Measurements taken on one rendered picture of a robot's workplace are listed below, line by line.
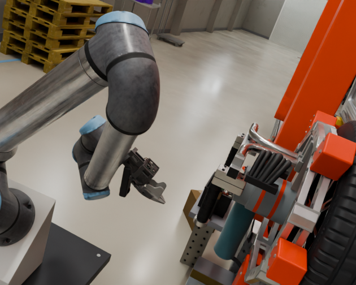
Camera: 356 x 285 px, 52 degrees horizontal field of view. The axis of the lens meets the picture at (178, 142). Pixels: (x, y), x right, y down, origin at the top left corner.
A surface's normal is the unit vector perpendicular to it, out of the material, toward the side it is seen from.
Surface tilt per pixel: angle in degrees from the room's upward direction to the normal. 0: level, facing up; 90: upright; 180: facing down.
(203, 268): 0
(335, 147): 35
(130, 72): 64
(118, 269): 0
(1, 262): 46
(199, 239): 90
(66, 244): 0
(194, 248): 90
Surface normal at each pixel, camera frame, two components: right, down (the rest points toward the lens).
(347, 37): -0.32, 0.29
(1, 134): -0.18, 0.55
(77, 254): 0.31, -0.87
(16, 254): 0.04, -0.37
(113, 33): -0.31, -0.26
